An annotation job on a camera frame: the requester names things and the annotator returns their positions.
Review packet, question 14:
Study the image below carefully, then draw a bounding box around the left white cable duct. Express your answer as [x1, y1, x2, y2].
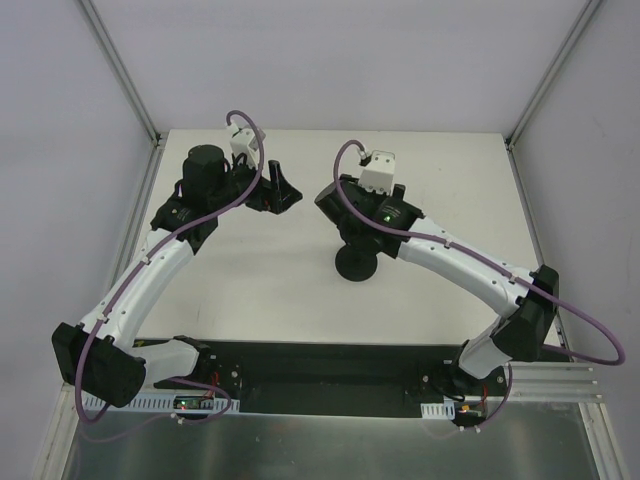
[110, 393, 240, 414]

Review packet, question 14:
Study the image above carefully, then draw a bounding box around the left aluminium frame post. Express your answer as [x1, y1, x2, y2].
[74, 0, 162, 146]

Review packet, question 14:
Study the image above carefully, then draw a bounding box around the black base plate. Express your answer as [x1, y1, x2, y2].
[134, 339, 574, 416]

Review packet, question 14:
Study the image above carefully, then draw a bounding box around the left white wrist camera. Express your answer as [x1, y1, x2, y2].
[227, 122, 266, 169]

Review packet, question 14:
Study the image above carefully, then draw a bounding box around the aluminium rail right side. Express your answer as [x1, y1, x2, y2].
[509, 362, 604, 403]

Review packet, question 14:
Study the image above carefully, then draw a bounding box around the black phone stand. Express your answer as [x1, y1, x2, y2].
[334, 245, 378, 282]

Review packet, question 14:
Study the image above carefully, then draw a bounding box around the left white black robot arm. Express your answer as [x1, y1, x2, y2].
[52, 145, 303, 407]

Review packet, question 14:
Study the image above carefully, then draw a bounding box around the right white cable duct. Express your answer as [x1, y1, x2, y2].
[420, 400, 456, 421]

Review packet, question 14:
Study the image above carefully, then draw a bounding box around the white cable duct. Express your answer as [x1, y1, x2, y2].
[420, 400, 456, 421]
[110, 393, 240, 414]

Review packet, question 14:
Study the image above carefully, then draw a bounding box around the aluminium frame post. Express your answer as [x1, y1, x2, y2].
[74, 0, 162, 146]
[505, 0, 605, 152]

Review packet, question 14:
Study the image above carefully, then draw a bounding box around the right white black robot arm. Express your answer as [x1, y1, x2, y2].
[314, 175, 559, 399]

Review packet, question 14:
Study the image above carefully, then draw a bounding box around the right aluminium frame post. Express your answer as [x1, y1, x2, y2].
[505, 0, 605, 152]

